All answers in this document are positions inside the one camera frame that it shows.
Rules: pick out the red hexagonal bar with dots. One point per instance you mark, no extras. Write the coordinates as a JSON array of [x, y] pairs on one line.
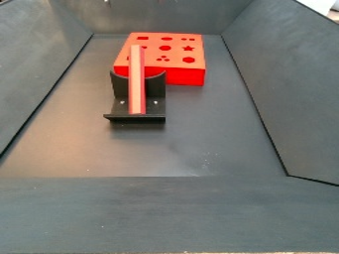
[[137, 90]]

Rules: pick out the black curved holder stand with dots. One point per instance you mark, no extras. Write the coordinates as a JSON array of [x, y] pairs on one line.
[[156, 100]]

